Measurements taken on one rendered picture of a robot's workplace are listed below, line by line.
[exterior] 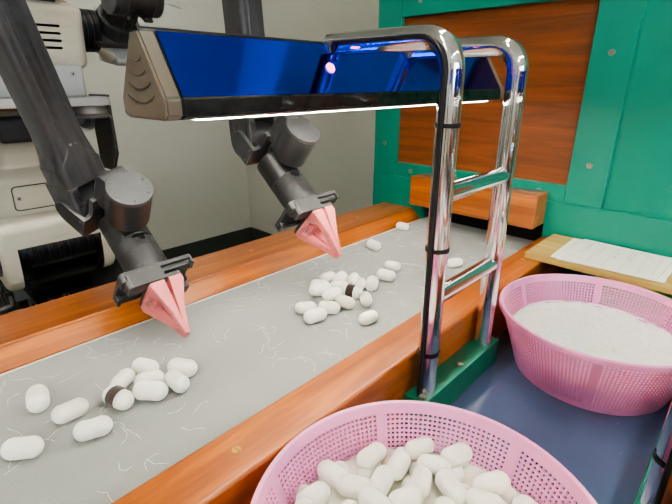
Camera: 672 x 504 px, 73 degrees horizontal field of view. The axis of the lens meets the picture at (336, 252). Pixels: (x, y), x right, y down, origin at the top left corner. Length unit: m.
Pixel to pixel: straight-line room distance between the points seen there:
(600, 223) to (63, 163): 0.91
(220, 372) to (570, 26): 0.85
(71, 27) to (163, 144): 1.70
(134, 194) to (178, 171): 2.24
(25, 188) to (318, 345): 0.75
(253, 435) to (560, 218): 0.77
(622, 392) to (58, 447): 0.62
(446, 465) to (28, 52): 0.63
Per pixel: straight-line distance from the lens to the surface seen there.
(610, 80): 0.99
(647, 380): 0.65
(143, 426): 0.53
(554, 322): 0.75
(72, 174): 0.70
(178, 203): 2.89
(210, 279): 0.78
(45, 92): 0.68
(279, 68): 0.49
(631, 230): 1.01
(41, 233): 1.13
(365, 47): 0.52
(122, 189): 0.64
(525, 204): 0.99
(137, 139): 2.75
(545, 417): 0.66
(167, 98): 0.40
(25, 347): 0.70
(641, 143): 0.99
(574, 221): 1.03
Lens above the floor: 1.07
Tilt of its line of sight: 21 degrees down
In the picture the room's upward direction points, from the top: straight up
